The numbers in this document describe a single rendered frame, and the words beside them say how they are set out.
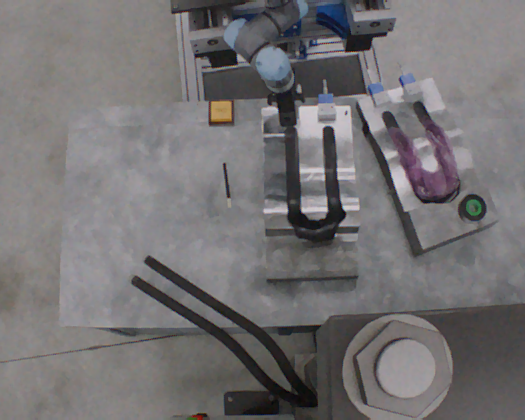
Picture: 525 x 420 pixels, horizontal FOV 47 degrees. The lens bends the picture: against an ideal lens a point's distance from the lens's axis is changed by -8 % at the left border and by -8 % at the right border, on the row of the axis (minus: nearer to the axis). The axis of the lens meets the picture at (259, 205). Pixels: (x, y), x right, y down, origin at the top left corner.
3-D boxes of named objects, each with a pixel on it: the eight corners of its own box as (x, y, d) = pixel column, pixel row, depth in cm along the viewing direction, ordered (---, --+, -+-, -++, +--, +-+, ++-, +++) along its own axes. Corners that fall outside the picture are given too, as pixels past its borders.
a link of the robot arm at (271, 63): (269, 36, 151) (294, 59, 149) (276, 52, 161) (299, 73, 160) (245, 58, 151) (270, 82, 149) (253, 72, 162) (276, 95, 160)
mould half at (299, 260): (262, 119, 199) (261, 101, 186) (346, 117, 198) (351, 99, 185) (266, 282, 186) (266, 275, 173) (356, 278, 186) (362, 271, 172)
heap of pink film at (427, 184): (382, 129, 191) (386, 120, 183) (433, 113, 192) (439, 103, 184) (414, 209, 184) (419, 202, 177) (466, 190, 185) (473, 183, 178)
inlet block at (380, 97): (358, 75, 199) (360, 68, 194) (373, 71, 199) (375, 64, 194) (374, 111, 196) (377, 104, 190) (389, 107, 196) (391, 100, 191)
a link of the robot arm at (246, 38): (254, 19, 163) (283, 45, 161) (221, 44, 162) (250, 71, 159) (253, 3, 156) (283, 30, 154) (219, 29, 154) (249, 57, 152)
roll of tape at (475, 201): (472, 229, 177) (476, 226, 174) (452, 211, 179) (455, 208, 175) (488, 209, 178) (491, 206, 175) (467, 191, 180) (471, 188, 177)
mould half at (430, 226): (355, 106, 199) (359, 92, 189) (428, 85, 201) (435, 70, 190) (414, 256, 187) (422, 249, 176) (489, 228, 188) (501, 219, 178)
